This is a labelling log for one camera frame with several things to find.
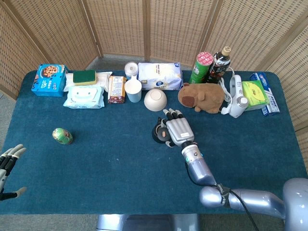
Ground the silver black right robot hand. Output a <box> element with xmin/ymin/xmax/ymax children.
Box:
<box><xmin>162</xmin><ymin>108</ymin><xmax>195</xmax><ymax>148</ymax></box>

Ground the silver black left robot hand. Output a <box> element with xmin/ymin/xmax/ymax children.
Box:
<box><xmin>0</xmin><ymin>143</ymin><xmax>27</xmax><ymax>202</ymax></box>

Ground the cream upturned bowl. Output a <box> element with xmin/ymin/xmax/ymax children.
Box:
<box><xmin>143</xmin><ymin>88</ymin><xmax>167</xmax><ymax>112</ymax></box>

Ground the brown capybara plush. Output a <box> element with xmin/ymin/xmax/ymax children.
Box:
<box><xmin>178</xmin><ymin>82</ymin><xmax>226</xmax><ymax>114</ymax></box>

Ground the white tissue pack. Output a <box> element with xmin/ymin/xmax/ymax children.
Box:
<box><xmin>138</xmin><ymin>62</ymin><xmax>184</xmax><ymax>91</ymax></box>

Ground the pale blue cup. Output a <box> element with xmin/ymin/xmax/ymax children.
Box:
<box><xmin>124</xmin><ymin>75</ymin><xmax>142</xmax><ymax>103</ymax></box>

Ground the green metallic egg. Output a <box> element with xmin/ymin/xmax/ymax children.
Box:
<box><xmin>52</xmin><ymin>128</ymin><xmax>74</xmax><ymax>145</ymax></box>

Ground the green chips can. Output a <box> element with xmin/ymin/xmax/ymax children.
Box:
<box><xmin>189</xmin><ymin>51</ymin><xmax>214</xmax><ymax>84</ymax></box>

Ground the white hair dryer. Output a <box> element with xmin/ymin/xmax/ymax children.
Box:
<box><xmin>228</xmin><ymin>74</ymin><xmax>249</xmax><ymax>118</ymax></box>

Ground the dark drink bottle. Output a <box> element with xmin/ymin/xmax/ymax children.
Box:
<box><xmin>206</xmin><ymin>46</ymin><xmax>231</xmax><ymax>84</ymax></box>

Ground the brown orange drink carton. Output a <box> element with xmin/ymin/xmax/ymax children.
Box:
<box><xmin>107</xmin><ymin>76</ymin><xmax>127</xmax><ymax>104</ymax></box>

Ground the white tape roll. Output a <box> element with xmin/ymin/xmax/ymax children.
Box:
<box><xmin>124</xmin><ymin>61</ymin><xmax>140</xmax><ymax>80</ymax></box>

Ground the blue table cloth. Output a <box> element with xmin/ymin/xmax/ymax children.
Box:
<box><xmin>0</xmin><ymin>70</ymin><xmax>308</xmax><ymax>215</ymax></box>

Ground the green tissue box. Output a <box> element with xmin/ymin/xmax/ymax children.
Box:
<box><xmin>242</xmin><ymin>80</ymin><xmax>270</xmax><ymax>111</ymax></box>

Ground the blue cookie box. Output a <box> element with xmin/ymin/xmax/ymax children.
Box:
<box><xmin>31</xmin><ymin>64</ymin><xmax>68</xmax><ymax>97</ymax></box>

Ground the white plastic package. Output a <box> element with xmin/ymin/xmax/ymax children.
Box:
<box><xmin>63</xmin><ymin>71</ymin><xmax>113</xmax><ymax>92</ymax></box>

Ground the blue white long box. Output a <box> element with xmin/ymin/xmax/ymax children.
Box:
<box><xmin>249</xmin><ymin>72</ymin><xmax>281</xmax><ymax>117</ymax></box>

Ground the silver robot torso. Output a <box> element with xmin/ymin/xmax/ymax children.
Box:
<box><xmin>96</xmin><ymin>213</ymin><xmax>201</xmax><ymax>231</ymax></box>

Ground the light blue wet wipes pack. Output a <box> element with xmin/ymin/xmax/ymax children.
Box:
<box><xmin>63</xmin><ymin>86</ymin><xmax>105</xmax><ymax>109</ymax></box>

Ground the wicker folding screen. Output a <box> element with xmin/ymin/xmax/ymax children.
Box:
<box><xmin>0</xmin><ymin>0</ymin><xmax>308</xmax><ymax>169</ymax></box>

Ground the green yellow sponge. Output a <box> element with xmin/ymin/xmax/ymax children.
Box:
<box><xmin>73</xmin><ymin>69</ymin><xmax>97</xmax><ymax>86</ymax></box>

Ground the black teapot with handle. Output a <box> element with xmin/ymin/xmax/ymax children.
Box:
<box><xmin>152</xmin><ymin>117</ymin><xmax>170</xmax><ymax>144</ymax></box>

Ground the white power cable with plug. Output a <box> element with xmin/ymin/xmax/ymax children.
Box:
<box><xmin>218</xmin><ymin>66</ymin><xmax>235</xmax><ymax>115</ymax></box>

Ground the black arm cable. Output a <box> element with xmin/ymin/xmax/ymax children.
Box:
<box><xmin>185</xmin><ymin>161</ymin><xmax>260</xmax><ymax>231</ymax></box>

